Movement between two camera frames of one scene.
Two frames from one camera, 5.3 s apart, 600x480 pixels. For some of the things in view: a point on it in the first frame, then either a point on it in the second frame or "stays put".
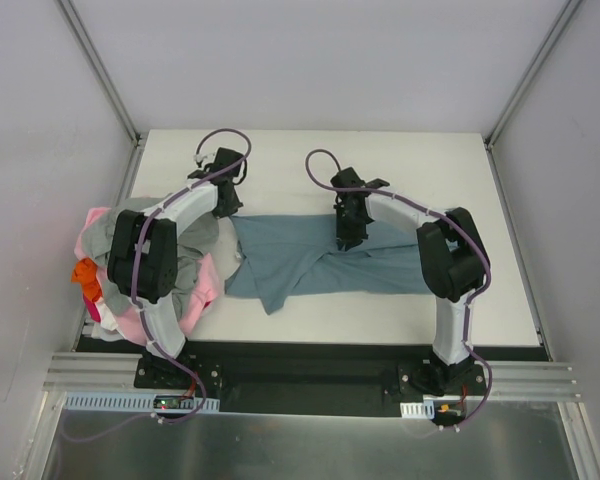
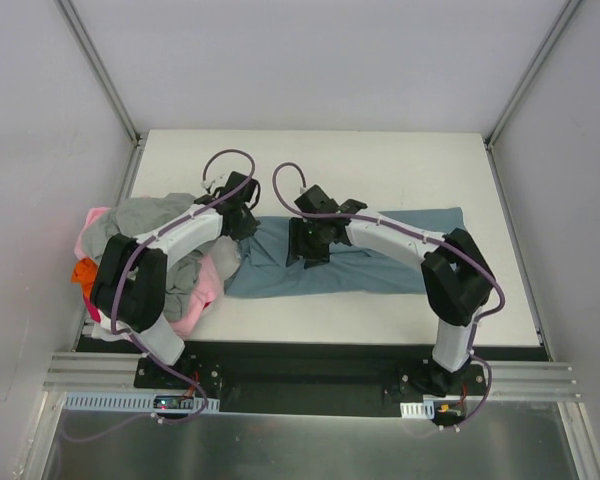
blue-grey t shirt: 281,257 stays put
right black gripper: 348,226 -> 301,244
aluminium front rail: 71,372 stays put
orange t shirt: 85,273 stays put
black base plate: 316,376 stays put
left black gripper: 227,201 -> 245,226
